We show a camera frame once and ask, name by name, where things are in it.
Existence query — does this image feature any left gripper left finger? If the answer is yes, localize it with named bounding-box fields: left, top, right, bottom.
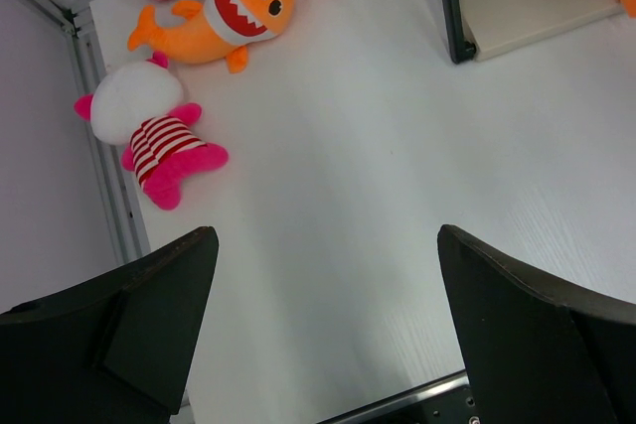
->
left=1, top=226, right=219, bottom=423

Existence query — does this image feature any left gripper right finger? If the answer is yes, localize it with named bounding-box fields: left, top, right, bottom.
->
left=437, top=224, right=635, bottom=423

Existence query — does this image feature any white magenta plush facing down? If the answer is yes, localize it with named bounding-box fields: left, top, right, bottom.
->
left=74, top=52, right=230, bottom=211

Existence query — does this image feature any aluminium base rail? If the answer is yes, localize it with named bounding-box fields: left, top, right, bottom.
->
left=324, top=370, right=481, bottom=424

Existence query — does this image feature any aluminium corner frame post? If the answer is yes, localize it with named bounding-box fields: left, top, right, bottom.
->
left=1, top=0, right=146, bottom=272

